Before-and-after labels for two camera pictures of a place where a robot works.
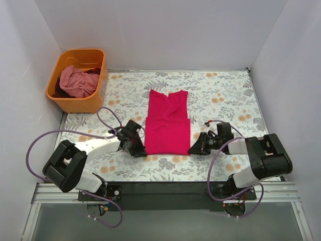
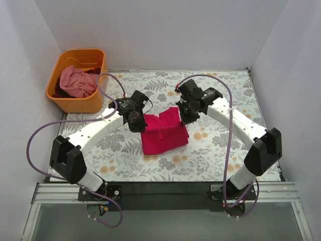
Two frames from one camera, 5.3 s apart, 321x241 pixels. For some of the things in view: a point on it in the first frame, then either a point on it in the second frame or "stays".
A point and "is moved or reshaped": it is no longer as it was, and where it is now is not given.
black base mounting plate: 170,196 stays
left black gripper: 134,144 -> 138,124
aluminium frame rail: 281,193 stays
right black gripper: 202,143 -> 186,117
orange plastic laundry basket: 79,80 stays
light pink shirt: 77,83 stays
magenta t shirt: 167,127 is moved or reshaped
